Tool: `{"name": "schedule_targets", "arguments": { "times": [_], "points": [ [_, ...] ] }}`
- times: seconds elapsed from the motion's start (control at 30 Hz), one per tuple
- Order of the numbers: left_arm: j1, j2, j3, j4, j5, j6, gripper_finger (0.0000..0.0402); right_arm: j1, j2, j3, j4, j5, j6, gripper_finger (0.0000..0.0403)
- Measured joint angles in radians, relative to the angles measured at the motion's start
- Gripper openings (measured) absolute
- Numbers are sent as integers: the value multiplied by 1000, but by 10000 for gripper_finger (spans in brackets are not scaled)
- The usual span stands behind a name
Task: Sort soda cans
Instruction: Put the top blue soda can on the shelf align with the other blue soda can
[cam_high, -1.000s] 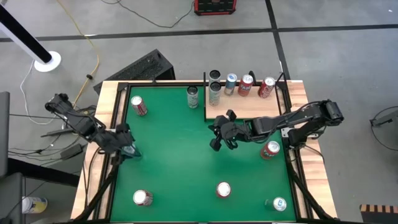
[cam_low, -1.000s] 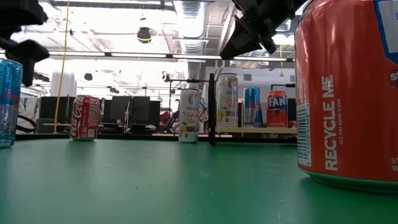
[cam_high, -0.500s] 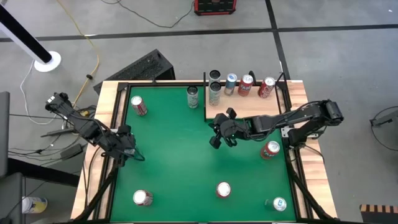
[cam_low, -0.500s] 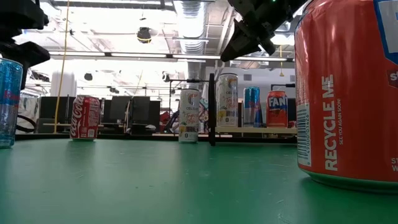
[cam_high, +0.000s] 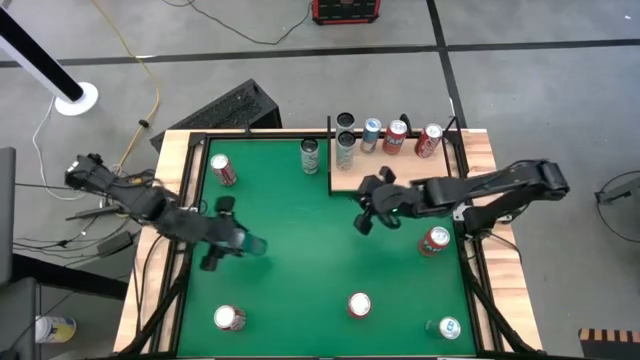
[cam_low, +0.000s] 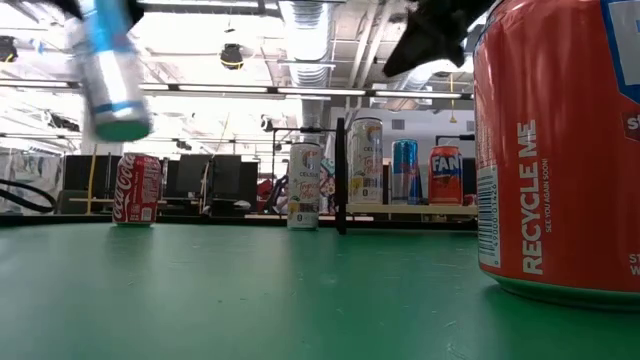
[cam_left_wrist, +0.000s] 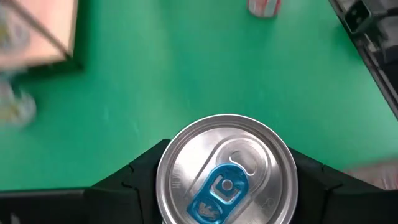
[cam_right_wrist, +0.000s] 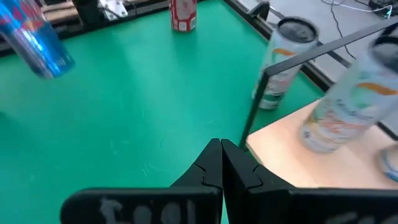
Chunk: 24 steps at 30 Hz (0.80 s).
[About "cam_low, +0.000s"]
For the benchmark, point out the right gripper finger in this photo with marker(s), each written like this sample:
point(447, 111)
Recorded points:
point(440, 30)

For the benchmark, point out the blue silver Red Bull can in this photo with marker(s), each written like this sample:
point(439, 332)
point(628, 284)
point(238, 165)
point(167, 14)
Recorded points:
point(112, 75)
point(405, 172)

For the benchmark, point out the red Fanta can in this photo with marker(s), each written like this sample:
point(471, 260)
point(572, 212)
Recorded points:
point(550, 150)
point(445, 175)

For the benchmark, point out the tall white Celsius can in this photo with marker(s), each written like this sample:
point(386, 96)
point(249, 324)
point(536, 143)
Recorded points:
point(303, 190)
point(366, 165)

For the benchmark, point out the red Coca-Cola can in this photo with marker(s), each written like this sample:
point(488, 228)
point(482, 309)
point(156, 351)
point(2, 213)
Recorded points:
point(136, 190)

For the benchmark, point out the black ceiling device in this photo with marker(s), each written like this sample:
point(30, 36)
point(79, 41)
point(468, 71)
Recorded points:
point(6, 49)

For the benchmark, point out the white column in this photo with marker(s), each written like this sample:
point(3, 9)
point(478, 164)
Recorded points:
point(102, 149)

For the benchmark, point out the black computer monitor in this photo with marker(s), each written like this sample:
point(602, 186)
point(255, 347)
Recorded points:
point(195, 175)
point(82, 172)
point(235, 175)

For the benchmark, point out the colourful patterned panel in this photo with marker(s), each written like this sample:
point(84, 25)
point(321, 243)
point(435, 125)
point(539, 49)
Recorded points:
point(328, 185)

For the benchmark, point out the red bag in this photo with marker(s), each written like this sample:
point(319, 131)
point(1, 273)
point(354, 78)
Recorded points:
point(265, 192)

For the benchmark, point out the green table mat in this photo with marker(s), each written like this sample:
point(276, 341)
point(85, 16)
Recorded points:
point(250, 300)

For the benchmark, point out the black overhead camera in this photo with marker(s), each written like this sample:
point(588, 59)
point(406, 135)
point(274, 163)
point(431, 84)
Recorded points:
point(231, 56)

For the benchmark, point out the overhead frame light bar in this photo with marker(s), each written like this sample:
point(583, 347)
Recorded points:
point(225, 90)

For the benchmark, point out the silver ventilation duct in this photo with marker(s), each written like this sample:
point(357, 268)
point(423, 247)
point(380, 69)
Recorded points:
point(307, 60)

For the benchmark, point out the thin black metal rail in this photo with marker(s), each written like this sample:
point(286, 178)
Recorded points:
point(300, 129)

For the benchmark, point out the wooden shelf with black frame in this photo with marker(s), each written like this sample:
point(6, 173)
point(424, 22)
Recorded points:
point(410, 209)

